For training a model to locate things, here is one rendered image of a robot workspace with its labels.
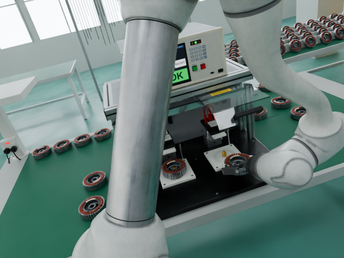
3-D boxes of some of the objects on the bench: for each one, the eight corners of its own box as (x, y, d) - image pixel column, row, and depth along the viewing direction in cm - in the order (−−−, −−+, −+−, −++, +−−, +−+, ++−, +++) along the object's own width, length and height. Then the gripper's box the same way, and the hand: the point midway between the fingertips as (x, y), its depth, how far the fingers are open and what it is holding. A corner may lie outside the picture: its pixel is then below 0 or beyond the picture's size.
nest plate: (247, 161, 117) (246, 159, 116) (215, 171, 115) (215, 169, 115) (232, 145, 130) (232, 143, 129) (203, 154, 128) (203, 152, 128)
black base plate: (293, 175, 107) (293, 171, 106) (141, 228, 99) (139, 223, 98) (239, 127, 148) (239, 124, 147) (129, 161, 140) (128, 157, 139)
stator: (191, 173, 116) (189, 166, 114) (168, 183, 113) (166, 176, 111) (180, 160, 125) (179, 154, 123) (159, 170, 122) (157, 163, 121)
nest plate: (196, 178, 114) (195, 176, 113) (163, 189, 112) (162, 187, 112) (186, 159, 127) (186, 157, 127) (156, 169, 125) (155, 167, 125)
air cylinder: (221, 143, 133) (220, 134, 131) (208, 147, 133) (206, 138, 130) (217, 138, 138) (216, 129, 135) (204, 143, 137) (202, 134, 134)
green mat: (136, 233, 97) (136, 233, 97) (-37, 293, 90) (-37, 292, 90) (120, 127, 179) (120, 127, 179) (29, 153, 172) (29, 153, 172)
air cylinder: (176, 157, 131) (174, 148, 128) (162, 162, 130) (159, 153, 127) (174, 152, 135) (172, 143, 132) (159, 156, 134) (157, 148, 131)
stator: (108, 214, 109) (105, 207, 107) (81, 224, 106) (78, 218, 104) (105, 197, 118) (102, 191, 116) (80, 207, 116) (77, 200, 114)
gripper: (232, 189, 84) (213, 180, 106) (297, 166, 87) (265, 163, 109) (224, 166, 84) (207, 163, 106) (289, 145, 87) (259, 146, 109)
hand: (238, 163), depth 105 cm, fingers closed on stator, 11 cm apart
